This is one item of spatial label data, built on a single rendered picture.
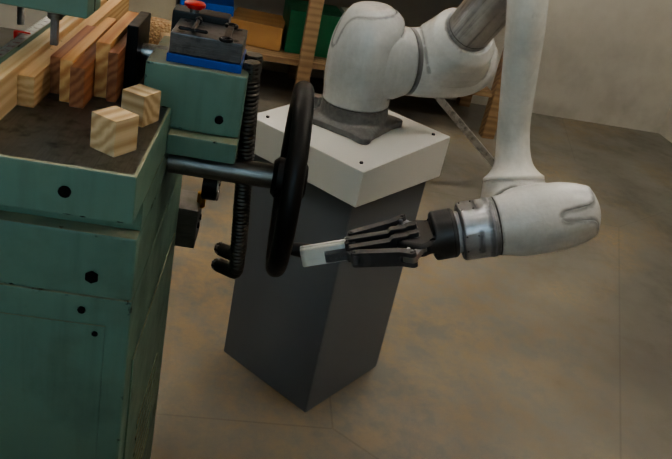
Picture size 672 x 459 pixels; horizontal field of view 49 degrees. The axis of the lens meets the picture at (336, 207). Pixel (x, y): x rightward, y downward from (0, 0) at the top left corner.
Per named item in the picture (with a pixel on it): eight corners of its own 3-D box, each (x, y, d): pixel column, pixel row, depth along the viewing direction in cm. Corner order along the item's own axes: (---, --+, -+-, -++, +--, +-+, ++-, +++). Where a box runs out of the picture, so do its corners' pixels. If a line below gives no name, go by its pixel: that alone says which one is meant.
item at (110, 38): (107, 98, 99) (110, 43, 96) (93, 96, 99) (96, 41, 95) (136, 60, 116) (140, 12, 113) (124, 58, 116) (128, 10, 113)
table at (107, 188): (218, 240, 83) (225, 192, 81) (-66, 197, 80) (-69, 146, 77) (252, 81, 138) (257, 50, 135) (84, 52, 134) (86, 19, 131)
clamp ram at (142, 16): (177, 99, 103) (184, 35, 99) (122, 89, 102) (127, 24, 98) (186, 80, 111) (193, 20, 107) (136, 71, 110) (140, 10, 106)
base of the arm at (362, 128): (327, 96, 185) (330, 75, 183) (404, 125, 176) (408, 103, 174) (283, 113, 171) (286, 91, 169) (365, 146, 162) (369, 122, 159)
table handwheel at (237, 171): (326, 123, 90) (321, 60, 116) (160, 95, 88) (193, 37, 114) (287, 319, 103) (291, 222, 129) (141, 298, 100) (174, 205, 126)
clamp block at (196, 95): (238, 141, 103) (247, 78, 99) (139, 124, 101) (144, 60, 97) (246, 106, 116) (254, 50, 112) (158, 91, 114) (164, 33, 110)
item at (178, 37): (240, 74, 100) (246, 33, 97) (158, 59, 99) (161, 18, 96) (247, 49, 112) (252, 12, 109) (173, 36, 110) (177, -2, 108)
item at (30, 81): (33, 108, 91) (34, 77, 90) (16, 105, 91) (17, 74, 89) (128, 14, 140) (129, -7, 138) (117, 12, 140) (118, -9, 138)
